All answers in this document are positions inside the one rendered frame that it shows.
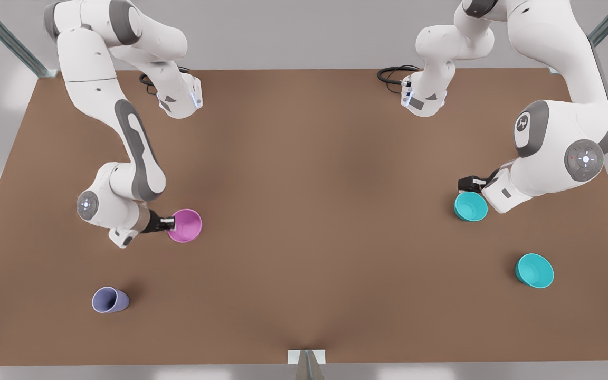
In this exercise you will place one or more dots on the lavender purple cup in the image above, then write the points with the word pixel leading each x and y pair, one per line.
pixel 108 300

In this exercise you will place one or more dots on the pink bowl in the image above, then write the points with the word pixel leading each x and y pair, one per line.
pixel 186 226

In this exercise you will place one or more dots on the teal blue bowl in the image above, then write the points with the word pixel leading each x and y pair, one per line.
pixel 534 271
pixel 470 206

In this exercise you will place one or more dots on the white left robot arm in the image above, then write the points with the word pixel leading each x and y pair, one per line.
pixel 557 126

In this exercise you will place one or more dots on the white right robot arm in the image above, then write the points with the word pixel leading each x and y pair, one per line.
pixel 135 142

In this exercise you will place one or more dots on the silver frame post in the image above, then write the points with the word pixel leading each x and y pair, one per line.
pixel 607 21
pixel 308 364
pixel 8 39

